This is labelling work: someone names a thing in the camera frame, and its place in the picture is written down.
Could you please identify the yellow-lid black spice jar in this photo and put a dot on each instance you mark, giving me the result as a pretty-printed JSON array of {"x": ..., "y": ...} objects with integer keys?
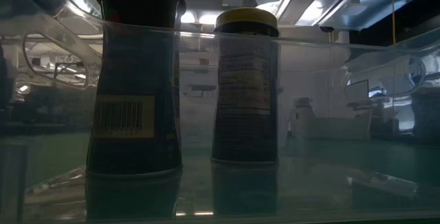
[
  {"x": 245, "y": 131},
  {"x": 137, "y": 79}
]

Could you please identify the white plastic bin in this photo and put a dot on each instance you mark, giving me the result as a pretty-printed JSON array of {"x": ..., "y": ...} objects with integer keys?
[{"x": 337, "y": 129}]

